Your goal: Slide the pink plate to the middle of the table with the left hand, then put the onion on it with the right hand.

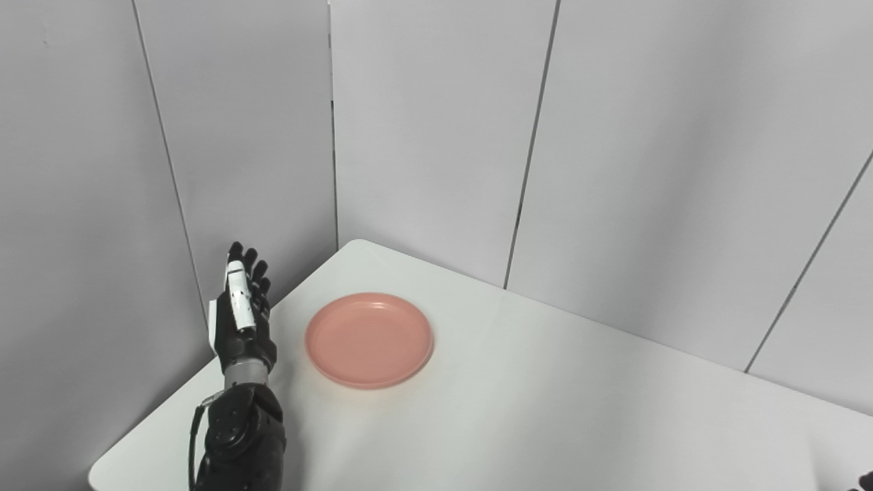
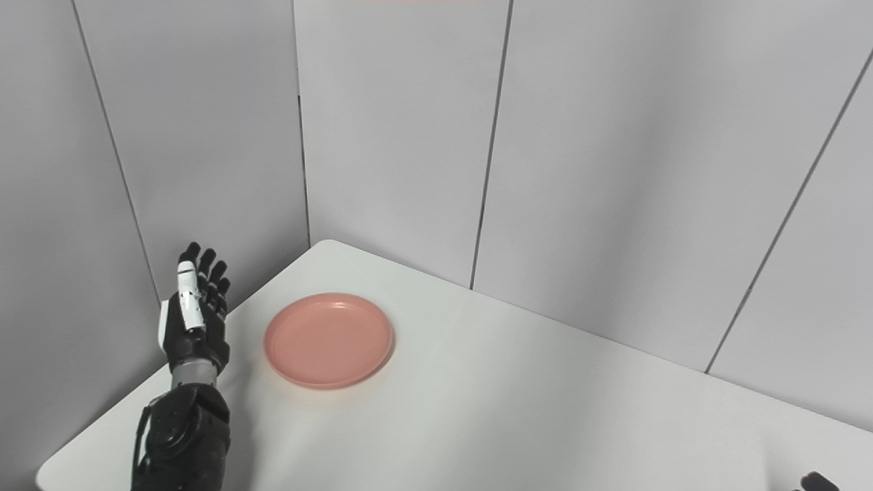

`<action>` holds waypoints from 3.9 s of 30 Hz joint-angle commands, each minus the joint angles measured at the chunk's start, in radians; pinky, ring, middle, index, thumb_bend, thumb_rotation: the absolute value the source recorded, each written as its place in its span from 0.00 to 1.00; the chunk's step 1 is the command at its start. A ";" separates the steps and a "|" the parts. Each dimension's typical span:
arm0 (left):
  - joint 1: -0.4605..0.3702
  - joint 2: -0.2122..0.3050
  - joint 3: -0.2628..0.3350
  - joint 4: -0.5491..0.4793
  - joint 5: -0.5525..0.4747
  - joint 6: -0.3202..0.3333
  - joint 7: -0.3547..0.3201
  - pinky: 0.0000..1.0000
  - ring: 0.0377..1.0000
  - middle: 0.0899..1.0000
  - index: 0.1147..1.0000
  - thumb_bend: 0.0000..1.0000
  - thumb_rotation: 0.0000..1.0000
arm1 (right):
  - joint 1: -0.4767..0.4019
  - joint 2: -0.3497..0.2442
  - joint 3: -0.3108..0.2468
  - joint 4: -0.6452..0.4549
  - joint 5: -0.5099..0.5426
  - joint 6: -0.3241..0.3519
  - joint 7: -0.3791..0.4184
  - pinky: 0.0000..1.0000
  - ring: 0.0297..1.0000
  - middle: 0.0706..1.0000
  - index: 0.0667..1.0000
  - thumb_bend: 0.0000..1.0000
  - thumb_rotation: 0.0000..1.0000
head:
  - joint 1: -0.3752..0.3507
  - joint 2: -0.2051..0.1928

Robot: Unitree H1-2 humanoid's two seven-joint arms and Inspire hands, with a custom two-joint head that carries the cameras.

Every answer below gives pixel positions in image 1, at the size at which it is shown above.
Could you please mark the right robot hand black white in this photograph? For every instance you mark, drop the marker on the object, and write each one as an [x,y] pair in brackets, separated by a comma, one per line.
[863,483]

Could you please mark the pink plate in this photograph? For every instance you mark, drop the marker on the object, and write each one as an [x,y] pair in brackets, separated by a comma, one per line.
[369,339]

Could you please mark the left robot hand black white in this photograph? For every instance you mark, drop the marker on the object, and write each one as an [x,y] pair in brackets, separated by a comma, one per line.
[244,314]

